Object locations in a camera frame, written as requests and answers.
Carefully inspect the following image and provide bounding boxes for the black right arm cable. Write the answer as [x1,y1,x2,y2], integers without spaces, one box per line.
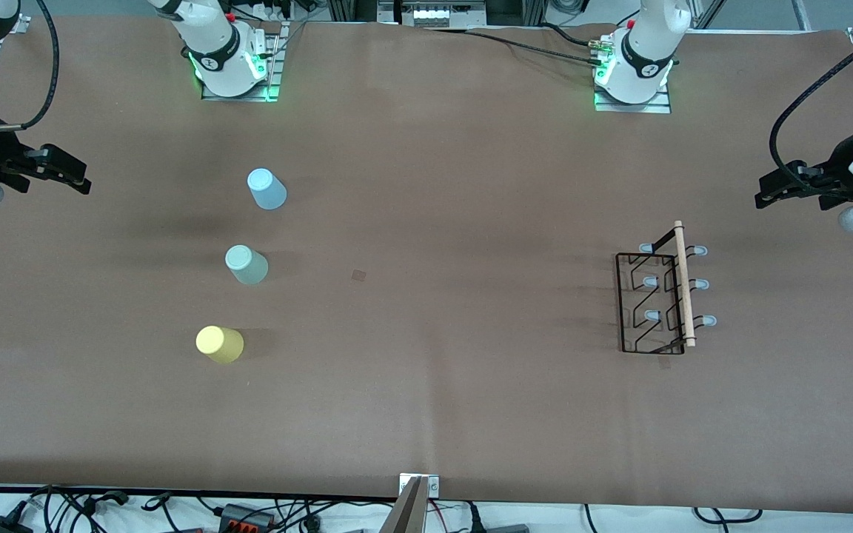
[0,0,61,134]

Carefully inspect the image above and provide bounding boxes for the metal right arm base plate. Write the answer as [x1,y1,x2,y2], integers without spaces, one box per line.
[201,22,290,103]

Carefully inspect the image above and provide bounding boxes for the black wire cup holder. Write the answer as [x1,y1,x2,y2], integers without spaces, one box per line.
[615,220,717,355]

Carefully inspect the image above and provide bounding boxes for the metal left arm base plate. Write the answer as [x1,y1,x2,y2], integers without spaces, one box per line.
[594,85,673,114]

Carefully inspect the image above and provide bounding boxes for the white power strip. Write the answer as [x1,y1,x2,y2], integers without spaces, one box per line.
[401,0,488,29]

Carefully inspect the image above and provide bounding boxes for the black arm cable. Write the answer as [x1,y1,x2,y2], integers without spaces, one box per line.
[0,0,61,134]
[769,30,853,193]

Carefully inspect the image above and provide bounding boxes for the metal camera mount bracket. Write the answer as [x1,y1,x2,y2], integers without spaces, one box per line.
[378,474,441,533]

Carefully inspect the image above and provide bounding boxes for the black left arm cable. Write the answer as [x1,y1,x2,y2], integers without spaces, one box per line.
[769,30,853,193]

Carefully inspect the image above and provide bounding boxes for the light blue plastic cup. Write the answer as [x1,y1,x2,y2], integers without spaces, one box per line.
[247,168,288,211]

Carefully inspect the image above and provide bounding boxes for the yellow plastic cup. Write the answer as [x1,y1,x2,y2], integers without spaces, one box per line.
[195,325,245,364]

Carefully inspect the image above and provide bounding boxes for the brown paper table cover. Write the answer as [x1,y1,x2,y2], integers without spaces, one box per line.
[0,16,853,515]

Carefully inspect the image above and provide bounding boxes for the black box orange connectors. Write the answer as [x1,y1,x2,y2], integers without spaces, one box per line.
[218,503,277,532]

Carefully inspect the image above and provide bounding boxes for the black cable on table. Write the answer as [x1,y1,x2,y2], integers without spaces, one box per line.
[426,26,609,67]

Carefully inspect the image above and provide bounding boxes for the mint green plastic cup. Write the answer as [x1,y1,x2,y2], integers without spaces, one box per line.
[224,244,270,286]

